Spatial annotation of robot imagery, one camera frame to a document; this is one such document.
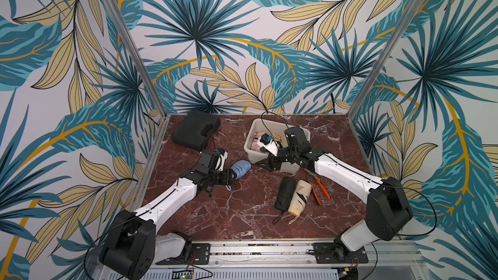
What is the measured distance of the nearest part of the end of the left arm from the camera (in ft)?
2.40

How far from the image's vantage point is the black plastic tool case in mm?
1032

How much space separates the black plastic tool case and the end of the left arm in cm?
31

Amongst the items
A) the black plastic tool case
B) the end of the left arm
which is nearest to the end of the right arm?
the end of the left arm

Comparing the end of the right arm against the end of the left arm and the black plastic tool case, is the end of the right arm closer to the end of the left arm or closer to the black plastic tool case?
the end of the left arm
